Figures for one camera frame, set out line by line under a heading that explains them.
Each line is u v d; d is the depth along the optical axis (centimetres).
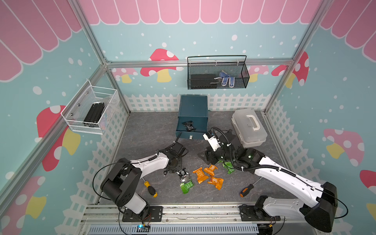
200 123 95
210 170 88
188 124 91
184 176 87
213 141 63
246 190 80
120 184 44
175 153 71
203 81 90
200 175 87
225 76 89
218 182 83
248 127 94
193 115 89
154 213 74
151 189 81
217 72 92
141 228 73
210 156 62
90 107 74
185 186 83
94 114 70
